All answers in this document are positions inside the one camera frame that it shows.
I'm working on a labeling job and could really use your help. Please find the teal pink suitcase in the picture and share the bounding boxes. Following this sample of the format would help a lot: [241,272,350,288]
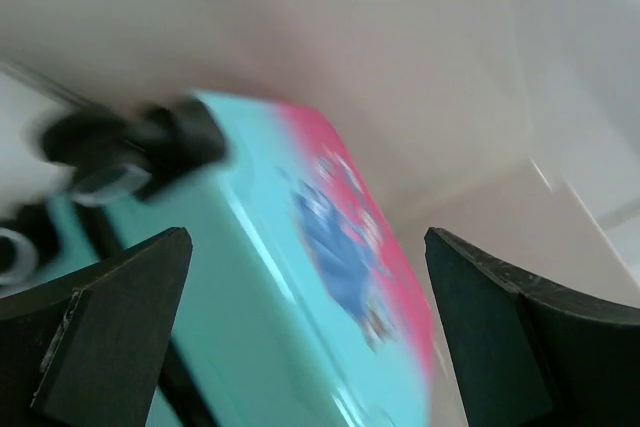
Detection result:
[1,91,432,426]

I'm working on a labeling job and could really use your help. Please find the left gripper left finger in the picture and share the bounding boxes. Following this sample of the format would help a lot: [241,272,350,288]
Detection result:
[1,228,192,426]

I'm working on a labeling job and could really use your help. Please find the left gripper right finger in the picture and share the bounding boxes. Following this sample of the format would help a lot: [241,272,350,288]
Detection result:
[424,228,639,426]

